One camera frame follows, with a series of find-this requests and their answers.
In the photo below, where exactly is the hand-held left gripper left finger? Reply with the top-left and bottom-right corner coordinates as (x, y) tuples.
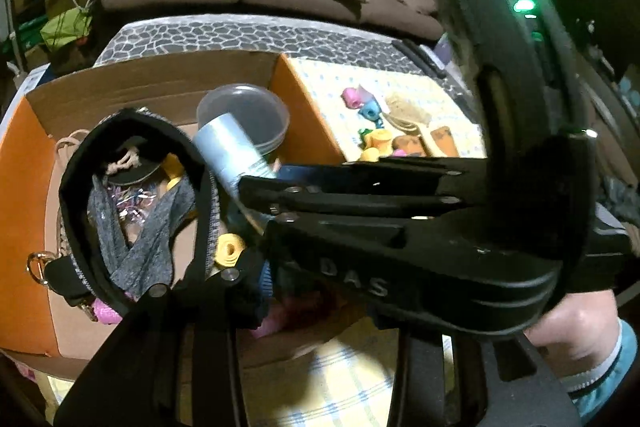
(52, 251), (267, 427)

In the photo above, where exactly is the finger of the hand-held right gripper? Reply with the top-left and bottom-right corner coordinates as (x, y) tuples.
(239, 157), (489, 204)
(262, 193), (482, 254)

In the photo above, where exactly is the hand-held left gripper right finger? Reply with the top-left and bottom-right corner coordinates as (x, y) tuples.
(392, 332), (581, 427)

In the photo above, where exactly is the tan bristle brush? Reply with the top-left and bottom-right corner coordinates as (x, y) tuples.
(385, 94), (433, 128)

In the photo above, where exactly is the light blue spray can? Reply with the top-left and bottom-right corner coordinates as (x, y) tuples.
(192, 114), (281, 195)

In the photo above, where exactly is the black pouch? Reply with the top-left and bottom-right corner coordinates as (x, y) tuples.
(58, 108), (226, 313)

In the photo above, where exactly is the orange cardboard box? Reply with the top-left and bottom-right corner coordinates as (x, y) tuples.
(0, 52), (351, 368)

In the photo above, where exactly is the yellow plaid blanket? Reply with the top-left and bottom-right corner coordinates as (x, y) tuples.
(240, 57), (488, 427)

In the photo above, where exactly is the grey cloth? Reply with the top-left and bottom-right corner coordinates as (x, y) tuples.
(87, 179), (196, 298)

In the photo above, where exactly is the black remote control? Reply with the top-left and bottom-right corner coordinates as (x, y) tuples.
(400, 42), (446, 76)

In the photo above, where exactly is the clear plastic container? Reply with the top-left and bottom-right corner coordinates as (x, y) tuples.
(196, 83), (291, 158)

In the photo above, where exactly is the grey patterned blanket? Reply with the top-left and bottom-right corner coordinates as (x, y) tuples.
(92, 14), (481, 118)

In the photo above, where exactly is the green bag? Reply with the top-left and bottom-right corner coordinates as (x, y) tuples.
(40, 9), (93, 48)

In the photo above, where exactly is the black tag with rope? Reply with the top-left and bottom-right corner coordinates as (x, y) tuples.
(107, 138), (166, 185)

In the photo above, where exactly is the gold ring clasp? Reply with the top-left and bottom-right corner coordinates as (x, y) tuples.
(27, 252), (53, 285)

